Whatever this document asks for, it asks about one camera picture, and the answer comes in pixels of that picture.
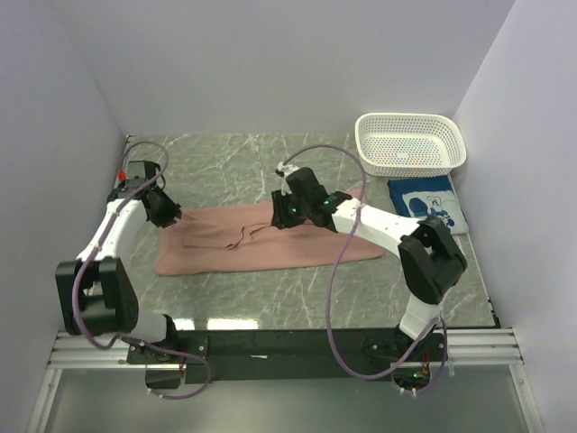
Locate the black base crossbar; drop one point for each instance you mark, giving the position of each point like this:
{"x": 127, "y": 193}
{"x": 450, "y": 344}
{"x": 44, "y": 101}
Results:
{"x": 253, "y": 354}

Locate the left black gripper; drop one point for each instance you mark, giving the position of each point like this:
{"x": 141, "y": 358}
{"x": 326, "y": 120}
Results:
{"x": 172, "y": 211}

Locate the pink graphic t-shirt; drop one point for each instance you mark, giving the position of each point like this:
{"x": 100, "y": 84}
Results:
{"x": 241, "y": 238}

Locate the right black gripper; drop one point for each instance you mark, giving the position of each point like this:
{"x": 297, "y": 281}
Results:
{"x": 281, "y": 219}

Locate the white plastic basket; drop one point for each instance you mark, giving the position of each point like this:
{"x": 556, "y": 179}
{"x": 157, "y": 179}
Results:
{"x": 404, "y": 145}

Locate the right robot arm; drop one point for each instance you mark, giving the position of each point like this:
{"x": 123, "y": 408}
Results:
{"x": 431, "y": 260}

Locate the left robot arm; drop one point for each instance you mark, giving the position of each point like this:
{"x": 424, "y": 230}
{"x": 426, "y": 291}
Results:
{"x": 95, "y": 292}

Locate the folded blue t-shirt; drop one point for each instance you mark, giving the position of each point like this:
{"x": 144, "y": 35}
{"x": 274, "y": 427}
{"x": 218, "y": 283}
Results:
{"x": 424, "y": 197}

